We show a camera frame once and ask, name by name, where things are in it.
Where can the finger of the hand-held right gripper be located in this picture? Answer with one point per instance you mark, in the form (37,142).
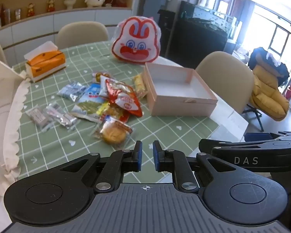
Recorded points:
(208,145)
(257,136)

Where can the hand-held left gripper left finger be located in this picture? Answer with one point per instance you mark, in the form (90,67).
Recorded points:
(138,157)

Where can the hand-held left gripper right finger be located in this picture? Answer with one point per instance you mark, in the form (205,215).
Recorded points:
(156,157)

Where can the round bun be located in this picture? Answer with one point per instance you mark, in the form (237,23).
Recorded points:
(112,133)

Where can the pink cardboard box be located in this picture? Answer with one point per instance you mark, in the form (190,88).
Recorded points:
(181,106)

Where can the yellow red snack packet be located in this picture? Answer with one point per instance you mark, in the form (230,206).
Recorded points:
(114,112)

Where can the large red snack bag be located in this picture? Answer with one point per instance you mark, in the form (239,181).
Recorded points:
(125,99)

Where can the yellow rice cracker bar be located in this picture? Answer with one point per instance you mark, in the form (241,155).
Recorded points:
(138,85)

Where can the blue cartoon snack packet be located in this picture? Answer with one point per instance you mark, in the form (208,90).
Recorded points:
(89,102)

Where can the white snack packet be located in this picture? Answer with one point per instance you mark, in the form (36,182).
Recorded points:
(103,87)

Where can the clear snack packet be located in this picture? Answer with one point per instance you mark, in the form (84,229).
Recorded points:
(60,116)
(38,117)

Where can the blue silver snack packet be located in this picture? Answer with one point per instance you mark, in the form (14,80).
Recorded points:
(71,91)

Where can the yellow lounge chair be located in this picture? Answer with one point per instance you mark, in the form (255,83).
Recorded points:
(266,97)

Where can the dark jacket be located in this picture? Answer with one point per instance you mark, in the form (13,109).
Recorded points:
(282,71)

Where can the large window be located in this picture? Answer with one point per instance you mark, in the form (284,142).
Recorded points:
(276,38)

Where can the black fish tank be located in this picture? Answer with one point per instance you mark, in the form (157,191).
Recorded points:
(196,34)

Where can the red white rabbit bag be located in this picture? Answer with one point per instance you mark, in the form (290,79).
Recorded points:
(135,41)

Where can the small black cabinet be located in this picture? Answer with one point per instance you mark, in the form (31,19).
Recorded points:
(166,29)

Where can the orange tissue box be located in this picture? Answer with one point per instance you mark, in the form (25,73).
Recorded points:
(46,64)

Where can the beige chair back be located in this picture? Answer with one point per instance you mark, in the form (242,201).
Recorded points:
(82,32)

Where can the white sideboard cabinet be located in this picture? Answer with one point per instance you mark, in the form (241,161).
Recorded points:
(38,29)

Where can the white vase with plant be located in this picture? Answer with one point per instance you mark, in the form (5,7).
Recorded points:
(69,2)

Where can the red doll figurine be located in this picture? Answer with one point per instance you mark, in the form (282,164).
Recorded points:
(51,6)
(30,10)

